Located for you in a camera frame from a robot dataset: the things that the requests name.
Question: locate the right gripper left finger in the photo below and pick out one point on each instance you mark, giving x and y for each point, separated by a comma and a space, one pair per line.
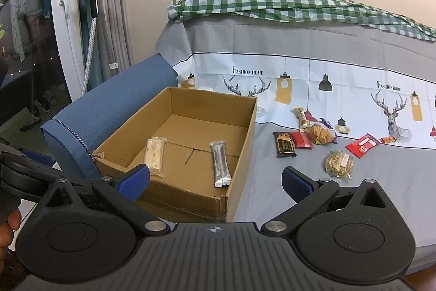
120, 195

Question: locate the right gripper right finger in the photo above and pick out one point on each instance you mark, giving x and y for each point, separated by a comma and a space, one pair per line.
311, 199

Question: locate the round seed cracker packet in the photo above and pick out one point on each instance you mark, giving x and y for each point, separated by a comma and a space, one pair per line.
339, 165

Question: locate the white nougat bar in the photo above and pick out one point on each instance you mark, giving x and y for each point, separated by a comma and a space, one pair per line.
153, 157

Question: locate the dark chocolate bar packet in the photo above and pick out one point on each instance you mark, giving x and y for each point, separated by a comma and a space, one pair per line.
284, 144

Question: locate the small red snack packet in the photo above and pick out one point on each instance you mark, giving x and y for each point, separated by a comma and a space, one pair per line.
301, 140

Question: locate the purple candy bar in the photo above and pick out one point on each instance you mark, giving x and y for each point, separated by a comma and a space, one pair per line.
328, 125

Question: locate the clear bag brown cookies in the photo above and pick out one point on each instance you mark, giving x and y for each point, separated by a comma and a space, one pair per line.
319, 134

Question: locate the yellow cartoon candy bar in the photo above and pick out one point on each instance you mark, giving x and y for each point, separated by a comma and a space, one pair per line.
303, 121

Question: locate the silver foil snack bar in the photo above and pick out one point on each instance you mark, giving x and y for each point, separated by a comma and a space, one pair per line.
222, 175

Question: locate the small orange candy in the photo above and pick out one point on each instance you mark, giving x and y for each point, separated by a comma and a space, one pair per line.
388, 140

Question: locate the person's left hand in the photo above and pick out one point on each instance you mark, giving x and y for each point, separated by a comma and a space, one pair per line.
6, 234

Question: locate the brown cardboard box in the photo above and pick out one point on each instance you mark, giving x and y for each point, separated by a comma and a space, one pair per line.
190, 119

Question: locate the grey printed sofa cover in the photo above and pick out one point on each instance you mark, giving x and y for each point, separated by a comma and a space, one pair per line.
356, 78

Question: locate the grey curtain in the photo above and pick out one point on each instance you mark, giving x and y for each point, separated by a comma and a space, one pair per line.
114, 41

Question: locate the green checkered cloth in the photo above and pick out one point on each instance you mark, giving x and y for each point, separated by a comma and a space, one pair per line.
304, 11

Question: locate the white door frame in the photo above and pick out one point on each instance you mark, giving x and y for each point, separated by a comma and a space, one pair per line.
66, 21

